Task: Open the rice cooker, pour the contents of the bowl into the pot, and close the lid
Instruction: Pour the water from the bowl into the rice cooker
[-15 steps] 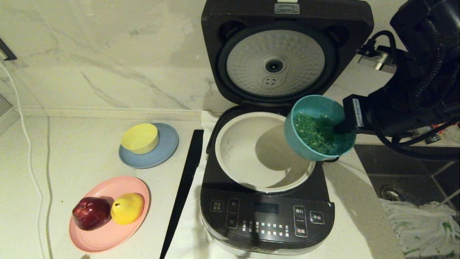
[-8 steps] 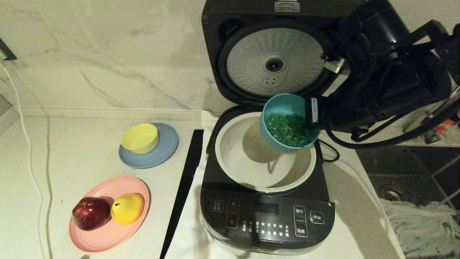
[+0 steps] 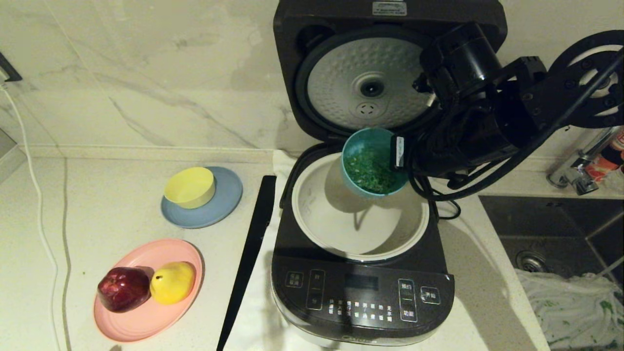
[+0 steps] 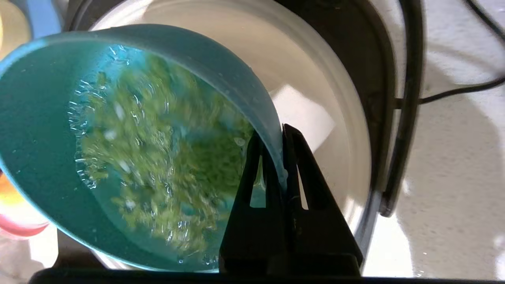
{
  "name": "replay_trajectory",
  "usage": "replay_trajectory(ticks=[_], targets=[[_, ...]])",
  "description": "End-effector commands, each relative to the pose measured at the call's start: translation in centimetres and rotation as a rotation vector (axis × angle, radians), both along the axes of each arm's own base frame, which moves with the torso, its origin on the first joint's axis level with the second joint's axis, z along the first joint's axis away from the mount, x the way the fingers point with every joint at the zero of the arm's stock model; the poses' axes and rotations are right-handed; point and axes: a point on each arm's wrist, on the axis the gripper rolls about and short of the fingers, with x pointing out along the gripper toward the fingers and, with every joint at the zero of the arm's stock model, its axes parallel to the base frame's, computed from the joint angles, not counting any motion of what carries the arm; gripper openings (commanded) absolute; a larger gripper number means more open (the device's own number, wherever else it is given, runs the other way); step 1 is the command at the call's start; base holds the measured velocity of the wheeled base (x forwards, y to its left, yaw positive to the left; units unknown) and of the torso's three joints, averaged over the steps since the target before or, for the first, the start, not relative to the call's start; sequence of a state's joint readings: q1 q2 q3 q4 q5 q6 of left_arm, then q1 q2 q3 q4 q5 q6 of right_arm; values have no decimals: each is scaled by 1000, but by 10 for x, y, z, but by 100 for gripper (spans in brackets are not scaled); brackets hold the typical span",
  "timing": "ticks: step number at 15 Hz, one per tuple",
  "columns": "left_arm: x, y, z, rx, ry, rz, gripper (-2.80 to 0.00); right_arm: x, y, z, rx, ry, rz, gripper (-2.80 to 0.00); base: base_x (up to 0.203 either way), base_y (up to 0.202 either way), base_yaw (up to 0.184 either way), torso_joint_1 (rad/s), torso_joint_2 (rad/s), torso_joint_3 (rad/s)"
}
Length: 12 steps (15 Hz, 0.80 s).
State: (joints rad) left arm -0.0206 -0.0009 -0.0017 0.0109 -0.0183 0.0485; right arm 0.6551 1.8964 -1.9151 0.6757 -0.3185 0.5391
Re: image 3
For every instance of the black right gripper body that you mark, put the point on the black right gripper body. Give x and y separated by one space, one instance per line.
453 141

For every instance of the chopped green vegetables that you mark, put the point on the chopped green vegetables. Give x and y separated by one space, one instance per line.
373 170

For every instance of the teal bowl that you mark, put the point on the teal bowl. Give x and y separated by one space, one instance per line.
353 146

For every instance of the dark grey rice cooker lid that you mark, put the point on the dark grey rice cooker lid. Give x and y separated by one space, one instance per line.
292 19

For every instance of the cream inner pot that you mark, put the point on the cream inner pot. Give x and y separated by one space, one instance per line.
341 219

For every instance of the dark grey rice cooker base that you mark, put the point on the dark grey rice cooker base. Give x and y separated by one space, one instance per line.
360 293

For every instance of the yellow bowl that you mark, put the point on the yellow bowl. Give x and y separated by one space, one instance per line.
189 189

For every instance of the dark metal sink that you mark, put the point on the dark metal sink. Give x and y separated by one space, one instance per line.
551 229

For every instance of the chrome faucet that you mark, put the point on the chrome faucet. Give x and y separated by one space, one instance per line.
580 178

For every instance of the metal sink drain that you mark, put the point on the metal sink drain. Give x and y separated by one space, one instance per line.
534 262

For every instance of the red printed can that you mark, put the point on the red printed can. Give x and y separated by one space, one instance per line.
604 163

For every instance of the white cloth with green specks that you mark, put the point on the white cloth with green specks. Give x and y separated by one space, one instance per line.
570 312

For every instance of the black flat board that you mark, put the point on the black flat board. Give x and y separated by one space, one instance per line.
248 258

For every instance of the blue plate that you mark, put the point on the blue plate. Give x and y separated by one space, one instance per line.
224 202

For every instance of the yellow pear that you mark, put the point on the yellow pear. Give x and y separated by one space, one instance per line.
172 282

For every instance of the pink plate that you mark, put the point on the pink plate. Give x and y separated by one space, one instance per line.
146 321

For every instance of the red apple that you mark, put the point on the red apple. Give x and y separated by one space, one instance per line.
123 289

